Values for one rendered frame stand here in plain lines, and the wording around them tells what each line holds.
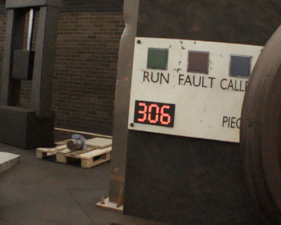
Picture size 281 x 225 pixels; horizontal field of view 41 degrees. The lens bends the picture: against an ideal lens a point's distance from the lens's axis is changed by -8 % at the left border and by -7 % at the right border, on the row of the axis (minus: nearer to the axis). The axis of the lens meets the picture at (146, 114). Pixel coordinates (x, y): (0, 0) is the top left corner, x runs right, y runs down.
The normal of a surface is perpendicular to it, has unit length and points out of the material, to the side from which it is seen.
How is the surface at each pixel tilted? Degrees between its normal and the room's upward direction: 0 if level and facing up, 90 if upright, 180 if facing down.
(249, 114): 90
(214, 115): 90
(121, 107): 90
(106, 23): 90
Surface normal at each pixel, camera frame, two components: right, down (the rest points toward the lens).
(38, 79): -0.51, 0.04
